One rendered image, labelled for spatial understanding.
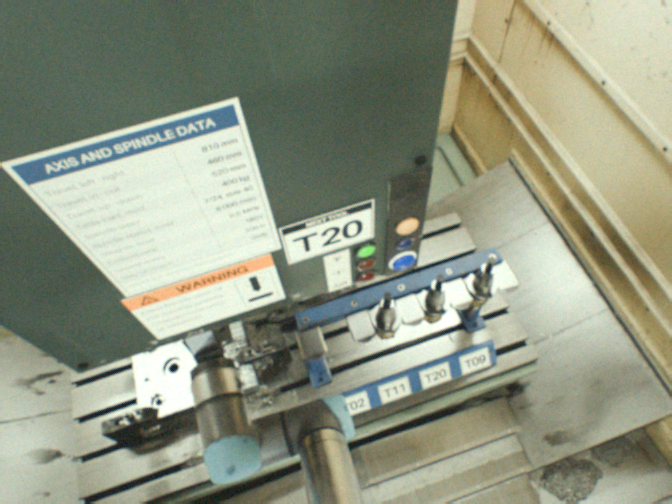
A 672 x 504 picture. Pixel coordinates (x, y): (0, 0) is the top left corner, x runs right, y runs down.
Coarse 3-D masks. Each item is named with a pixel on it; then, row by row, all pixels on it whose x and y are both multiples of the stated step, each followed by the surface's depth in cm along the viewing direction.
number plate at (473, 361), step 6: (486, 348) 129; (468, 354) 128; (474, 354) 129; (480, 354) 129; (486, 354) 129; (462, 360) 128; (468, 360) 129; (474, 360) 129; (480, 360) 129; (486, 360) 130; (462, 366) 129; (468, 366) 129; (474, 366) 130; (480, 366) 130; (462, 372) 130
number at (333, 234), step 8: (360, 216) 52; (336, 224) 52; (344, 224) 52; (352, 224) 53; (360, 224) 53; (320, 232) 52; (328, 232) 52; (336, 232) 53; (344, 232) 53; (352, 232) 54; (360, 232) 55; (320, 240) 53; (328, 240) 54; (336, 240) 54; (344, 240) 55; (320, 248) 54; (328, 248) 55
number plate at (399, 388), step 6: (402, 378) 126; (390, 384) 126; (396, 384) 126; (402, 384) 127; (408, 384) 127; (378, 390) 126; (384, 390) 126; (390, 390) 126; (396, 390) 127; (402, 390) 127; (408, 390) 128; (384, 396) 127; (390, 396) 127; (396, 396) 127; (402, 396) 128; (384, 402) 127
